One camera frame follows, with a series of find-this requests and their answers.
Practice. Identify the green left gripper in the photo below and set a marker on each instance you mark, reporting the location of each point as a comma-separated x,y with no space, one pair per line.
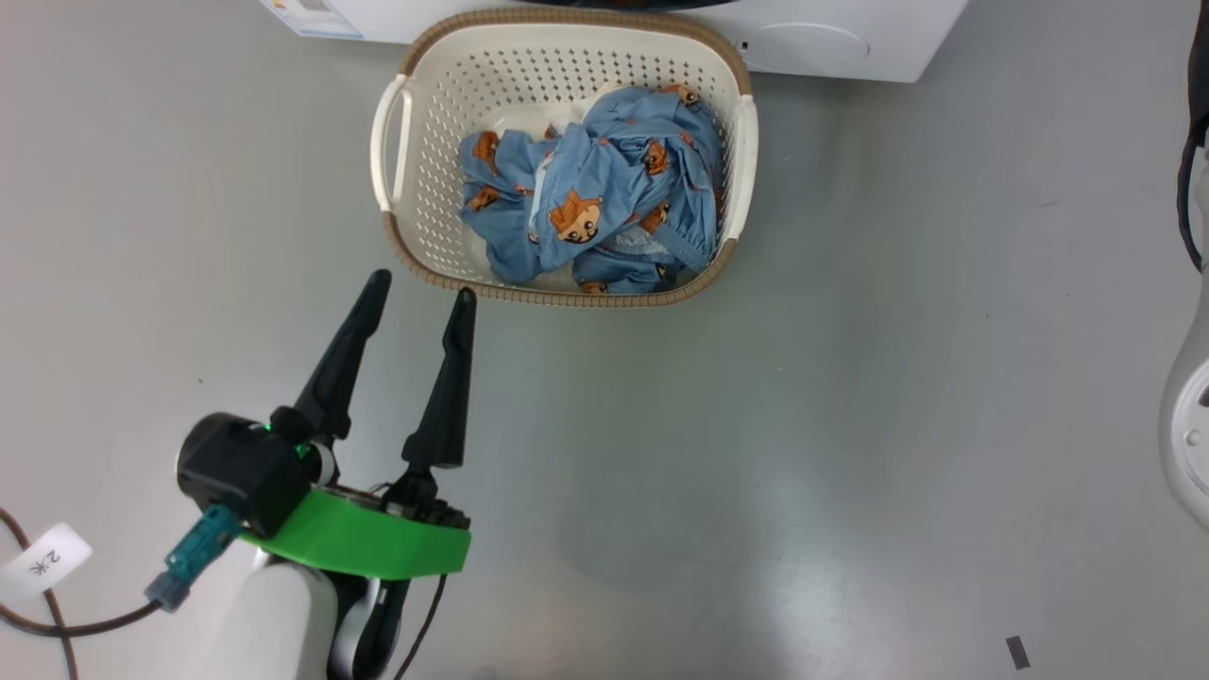
378,538

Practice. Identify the blue bear print clothes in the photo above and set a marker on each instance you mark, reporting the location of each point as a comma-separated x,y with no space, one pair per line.
604,189

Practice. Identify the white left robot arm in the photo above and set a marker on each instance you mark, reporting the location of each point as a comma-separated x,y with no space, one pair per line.
274,623

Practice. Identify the cream perforated laundry basket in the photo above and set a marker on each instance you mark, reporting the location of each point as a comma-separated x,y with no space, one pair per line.
444,142

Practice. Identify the white washing machine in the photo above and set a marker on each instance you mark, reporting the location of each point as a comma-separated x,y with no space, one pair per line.
850,38

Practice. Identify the blue energy label sticker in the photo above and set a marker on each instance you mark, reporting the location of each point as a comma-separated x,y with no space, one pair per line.
312,14

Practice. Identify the round white filter cover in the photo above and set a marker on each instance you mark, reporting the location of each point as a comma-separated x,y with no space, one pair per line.
803,47

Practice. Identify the black floor tape mark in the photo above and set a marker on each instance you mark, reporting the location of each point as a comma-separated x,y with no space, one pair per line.
1017,653

